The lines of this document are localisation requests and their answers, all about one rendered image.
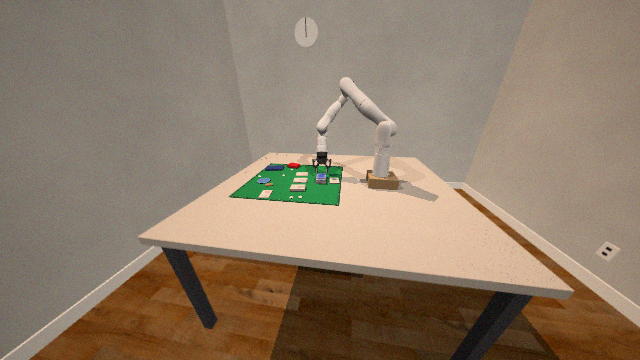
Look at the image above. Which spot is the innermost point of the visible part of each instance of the white printed card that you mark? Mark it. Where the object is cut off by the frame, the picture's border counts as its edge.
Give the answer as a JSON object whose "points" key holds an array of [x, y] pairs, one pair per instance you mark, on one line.
{"points": [[265, 194]]}

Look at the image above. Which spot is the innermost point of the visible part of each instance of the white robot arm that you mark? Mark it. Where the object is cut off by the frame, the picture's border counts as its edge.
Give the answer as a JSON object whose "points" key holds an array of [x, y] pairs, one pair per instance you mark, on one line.
{"points": [[367, 108]]}

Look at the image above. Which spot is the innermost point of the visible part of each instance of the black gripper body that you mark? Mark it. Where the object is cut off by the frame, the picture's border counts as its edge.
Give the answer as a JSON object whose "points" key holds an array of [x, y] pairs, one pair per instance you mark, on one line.
{"points": [[321, 156]]}

